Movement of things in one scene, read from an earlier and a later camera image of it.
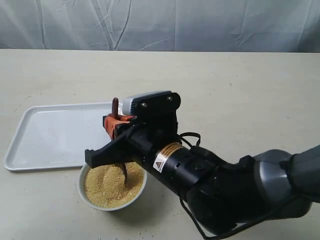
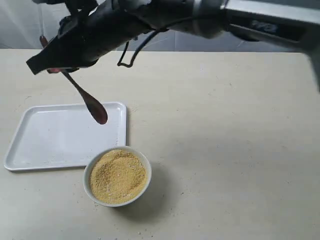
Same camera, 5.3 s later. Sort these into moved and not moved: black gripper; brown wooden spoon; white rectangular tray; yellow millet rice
Moved: brown wooden spoon; black gripper
Not moved: white rectangular tray; yellow millet rice
